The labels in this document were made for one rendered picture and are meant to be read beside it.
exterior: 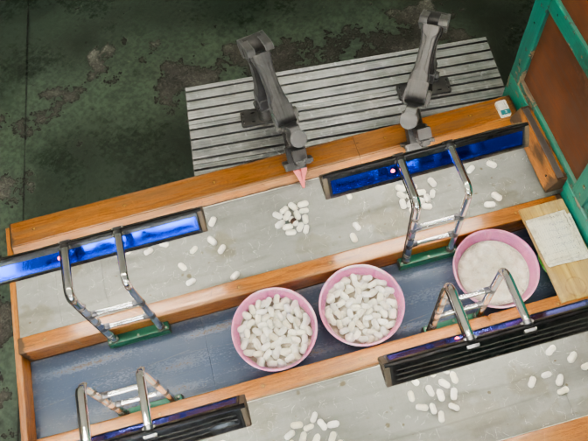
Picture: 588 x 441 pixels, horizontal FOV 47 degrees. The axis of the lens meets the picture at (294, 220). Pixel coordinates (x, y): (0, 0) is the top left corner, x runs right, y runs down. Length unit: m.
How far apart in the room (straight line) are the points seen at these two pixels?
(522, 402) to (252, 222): 1.01
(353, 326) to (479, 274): 0.44
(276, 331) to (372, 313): 0.31
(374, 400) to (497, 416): 0.35
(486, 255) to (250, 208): 0.80
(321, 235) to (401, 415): 0.62
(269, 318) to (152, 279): 0.41
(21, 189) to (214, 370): 1.68
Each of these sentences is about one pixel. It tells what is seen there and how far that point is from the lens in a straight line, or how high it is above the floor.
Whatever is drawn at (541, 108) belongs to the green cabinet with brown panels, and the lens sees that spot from 2.41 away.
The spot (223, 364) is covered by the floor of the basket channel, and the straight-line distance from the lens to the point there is 2.20.
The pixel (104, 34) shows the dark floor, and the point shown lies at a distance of 3.95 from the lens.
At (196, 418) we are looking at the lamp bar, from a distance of 1.72.
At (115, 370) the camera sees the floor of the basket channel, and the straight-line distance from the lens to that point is 2.27.
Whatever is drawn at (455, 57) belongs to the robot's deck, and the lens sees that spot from 2.76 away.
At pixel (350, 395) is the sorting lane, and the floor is 0.74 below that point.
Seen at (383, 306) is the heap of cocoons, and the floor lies 0.74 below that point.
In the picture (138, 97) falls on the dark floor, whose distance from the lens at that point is 3.61.
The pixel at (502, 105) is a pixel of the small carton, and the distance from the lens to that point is 2.51.
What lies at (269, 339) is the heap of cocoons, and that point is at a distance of 2.14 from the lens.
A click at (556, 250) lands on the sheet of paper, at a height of 0.78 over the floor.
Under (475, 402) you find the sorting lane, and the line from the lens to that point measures 2.11.
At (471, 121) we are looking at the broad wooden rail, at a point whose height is 0.76.
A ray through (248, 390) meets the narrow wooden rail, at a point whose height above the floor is 0.76.
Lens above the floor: 2.77
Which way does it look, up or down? 63 degrees down
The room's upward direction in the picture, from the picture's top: 8 degrees counter-clockwise
